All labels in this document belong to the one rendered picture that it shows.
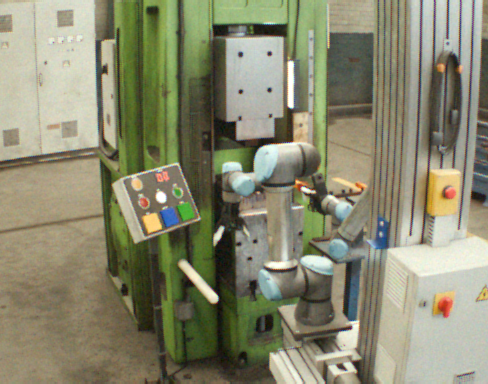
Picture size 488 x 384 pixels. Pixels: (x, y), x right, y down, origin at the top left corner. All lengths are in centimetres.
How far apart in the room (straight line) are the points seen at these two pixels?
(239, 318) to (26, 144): 534
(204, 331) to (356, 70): 806
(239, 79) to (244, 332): 132
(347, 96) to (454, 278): 928
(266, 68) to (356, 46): 797
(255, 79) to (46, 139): 544
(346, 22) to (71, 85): 494
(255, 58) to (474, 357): 176
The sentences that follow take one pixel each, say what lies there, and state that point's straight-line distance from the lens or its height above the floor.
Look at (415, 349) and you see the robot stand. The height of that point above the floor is 99.
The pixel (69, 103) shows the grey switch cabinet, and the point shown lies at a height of 73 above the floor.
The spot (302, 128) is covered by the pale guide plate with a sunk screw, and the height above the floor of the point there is 127.
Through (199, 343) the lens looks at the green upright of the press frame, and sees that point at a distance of 353.
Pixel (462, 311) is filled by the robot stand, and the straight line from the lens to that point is 186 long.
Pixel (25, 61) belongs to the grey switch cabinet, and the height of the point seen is 134.
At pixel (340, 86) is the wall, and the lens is 1083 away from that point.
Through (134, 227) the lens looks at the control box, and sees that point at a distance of 272.
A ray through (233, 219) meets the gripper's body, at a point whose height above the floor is 107.
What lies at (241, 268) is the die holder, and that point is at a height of 63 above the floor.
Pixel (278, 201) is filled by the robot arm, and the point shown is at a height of 128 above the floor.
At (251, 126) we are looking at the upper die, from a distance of 305.
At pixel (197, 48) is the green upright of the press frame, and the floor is 171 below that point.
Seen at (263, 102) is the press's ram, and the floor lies 145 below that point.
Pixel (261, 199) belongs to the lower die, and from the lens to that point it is 317.
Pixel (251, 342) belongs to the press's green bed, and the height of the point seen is 16.
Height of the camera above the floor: 193
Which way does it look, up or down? 17 degrees down
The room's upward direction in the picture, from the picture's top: straight up
